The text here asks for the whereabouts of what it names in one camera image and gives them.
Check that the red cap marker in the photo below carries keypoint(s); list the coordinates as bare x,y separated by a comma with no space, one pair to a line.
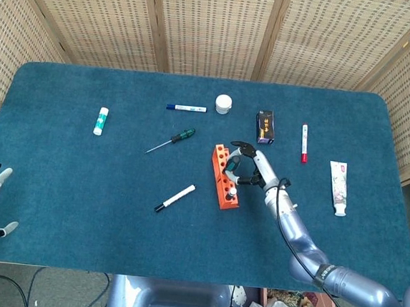
304,142

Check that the green black small screwdriver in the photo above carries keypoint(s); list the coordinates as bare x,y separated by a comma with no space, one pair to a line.
183,133

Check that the white paper corner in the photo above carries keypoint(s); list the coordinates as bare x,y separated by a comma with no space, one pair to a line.
339,187

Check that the black cap whiteboard marker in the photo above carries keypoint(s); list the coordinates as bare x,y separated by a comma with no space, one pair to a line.
177,197

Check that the orange tool rack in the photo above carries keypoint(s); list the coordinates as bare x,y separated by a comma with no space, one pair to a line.
220,187

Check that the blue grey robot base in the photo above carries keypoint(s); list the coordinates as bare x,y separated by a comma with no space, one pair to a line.
163,300

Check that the blue cap whiteboard marker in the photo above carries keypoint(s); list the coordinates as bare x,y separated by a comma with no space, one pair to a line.
187,108

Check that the woven wicker folding screen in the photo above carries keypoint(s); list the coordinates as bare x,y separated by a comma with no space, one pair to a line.
216,28

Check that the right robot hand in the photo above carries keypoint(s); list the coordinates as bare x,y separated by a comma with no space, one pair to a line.
264,169

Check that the blue carpet table cover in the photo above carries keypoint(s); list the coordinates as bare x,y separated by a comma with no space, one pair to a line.
78,203

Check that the white green glue stick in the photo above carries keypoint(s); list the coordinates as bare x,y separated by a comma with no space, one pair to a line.
101,121

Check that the silver black precision screwdriver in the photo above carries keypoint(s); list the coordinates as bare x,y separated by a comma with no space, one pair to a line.
232,192

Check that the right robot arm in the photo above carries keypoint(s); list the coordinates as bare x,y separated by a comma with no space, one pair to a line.
298,237

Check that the black purple small box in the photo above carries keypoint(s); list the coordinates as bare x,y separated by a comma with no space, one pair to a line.
265,126

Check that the teal black large screwdriver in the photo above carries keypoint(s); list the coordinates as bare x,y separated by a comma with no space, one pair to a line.
233,163

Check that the white round jar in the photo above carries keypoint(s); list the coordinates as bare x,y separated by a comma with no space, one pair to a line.
223,103

